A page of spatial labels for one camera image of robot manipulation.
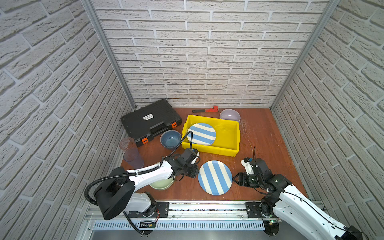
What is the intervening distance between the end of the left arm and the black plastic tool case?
1.17 feet

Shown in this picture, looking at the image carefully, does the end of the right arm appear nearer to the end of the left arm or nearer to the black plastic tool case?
the end of the left arm

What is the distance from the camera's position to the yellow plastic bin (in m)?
0.91

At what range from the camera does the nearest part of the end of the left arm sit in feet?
2.01

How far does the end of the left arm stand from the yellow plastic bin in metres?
0.20
